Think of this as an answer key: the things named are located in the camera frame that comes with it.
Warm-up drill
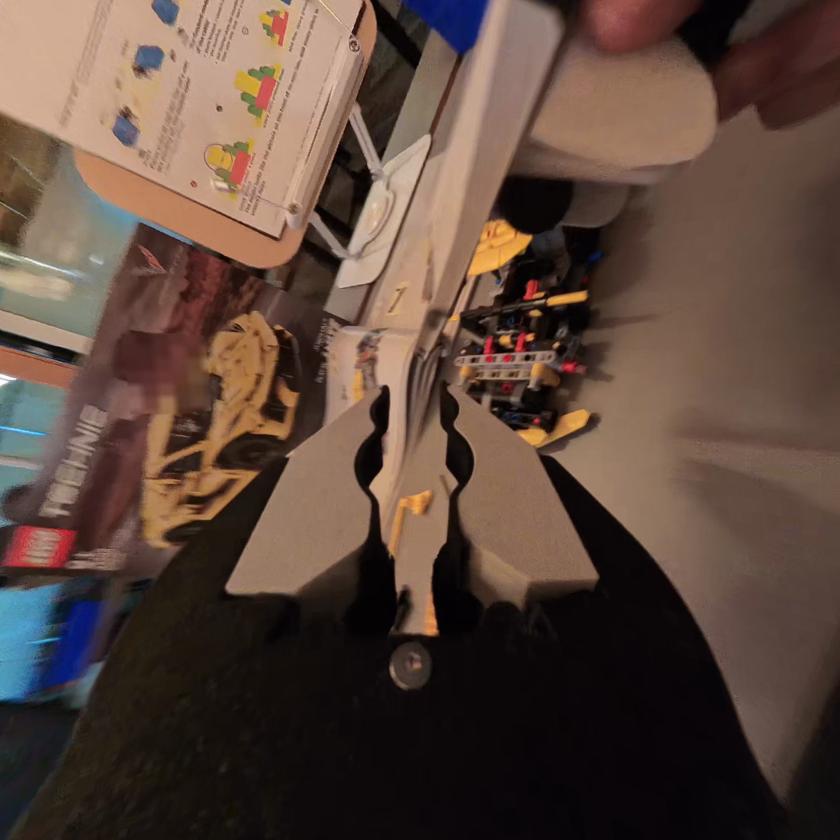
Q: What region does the blue plastic bin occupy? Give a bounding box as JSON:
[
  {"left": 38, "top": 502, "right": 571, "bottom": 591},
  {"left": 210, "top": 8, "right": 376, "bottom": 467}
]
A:
[{"left": 402, "top": 0, "right": 492, "bottom": 55}]

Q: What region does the printed instruction sheet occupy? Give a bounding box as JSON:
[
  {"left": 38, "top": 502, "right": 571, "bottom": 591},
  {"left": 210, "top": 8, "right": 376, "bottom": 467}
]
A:
[{"left": 0, "top": 0, "right": 365, "bottom": 240}]

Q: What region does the open instruction booklet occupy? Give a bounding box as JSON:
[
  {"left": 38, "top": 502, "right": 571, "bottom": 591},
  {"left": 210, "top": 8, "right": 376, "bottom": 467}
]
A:
[{"left": 325, "top": 131, "right": 473, "bottom": 526}]

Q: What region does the instruction sheet on stand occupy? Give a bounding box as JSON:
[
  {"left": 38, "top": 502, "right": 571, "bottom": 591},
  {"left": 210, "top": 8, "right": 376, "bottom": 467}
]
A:
[{"left": 0, "top": 0, "right": 434, "bottom": 290}]

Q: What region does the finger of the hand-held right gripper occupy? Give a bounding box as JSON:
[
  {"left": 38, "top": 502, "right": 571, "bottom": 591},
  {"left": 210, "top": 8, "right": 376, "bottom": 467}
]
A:
[{"left": 420, "top": 0, "right": 568, "bottom": 319}]

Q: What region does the person's right hand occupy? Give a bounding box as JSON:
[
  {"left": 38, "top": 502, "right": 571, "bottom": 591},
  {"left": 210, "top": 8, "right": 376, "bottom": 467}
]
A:
[{"left": 581, "top": 0, "right": 840, "bottom": 130}]

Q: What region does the grey desk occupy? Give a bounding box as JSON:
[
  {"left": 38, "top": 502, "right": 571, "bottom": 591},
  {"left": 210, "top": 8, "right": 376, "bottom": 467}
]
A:
[{"left": 315, "top": 39, "right": 840, "bottom": 808}]

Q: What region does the pile of yellow body panels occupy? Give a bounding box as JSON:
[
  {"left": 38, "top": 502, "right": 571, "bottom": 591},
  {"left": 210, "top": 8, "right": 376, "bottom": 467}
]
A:
[{"left": 386, "top": 489, "right": 439, "bottom": 636}]

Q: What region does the toy car set box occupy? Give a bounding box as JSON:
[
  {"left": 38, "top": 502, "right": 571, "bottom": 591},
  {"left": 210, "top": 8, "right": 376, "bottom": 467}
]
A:
[{"left": 0, "top": 223, "right": 355, "bottom": 572}]

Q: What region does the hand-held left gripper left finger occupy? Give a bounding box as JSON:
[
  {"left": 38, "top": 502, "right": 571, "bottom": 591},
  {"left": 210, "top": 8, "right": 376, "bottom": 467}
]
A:
[{"left": 225, "top": 386, "right": 399, "bottom": 632}]

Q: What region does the partly built toy car model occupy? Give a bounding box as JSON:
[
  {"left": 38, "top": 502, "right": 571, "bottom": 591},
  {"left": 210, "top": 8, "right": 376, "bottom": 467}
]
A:
[{"left": 453, "top": 220, "right": 611, "bottom": 450}]

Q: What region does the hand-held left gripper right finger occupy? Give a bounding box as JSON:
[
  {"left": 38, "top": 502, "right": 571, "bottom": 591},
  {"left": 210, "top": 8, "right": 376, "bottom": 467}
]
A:
[{"left": 432, "top": 385, "right": 601, "bottom": 632}]

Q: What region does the blurred blue object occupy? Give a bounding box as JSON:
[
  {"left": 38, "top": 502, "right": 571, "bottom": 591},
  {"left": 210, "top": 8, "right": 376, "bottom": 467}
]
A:
[{"left": 0, "top": 577, "right": 109, "bottom": 706}]

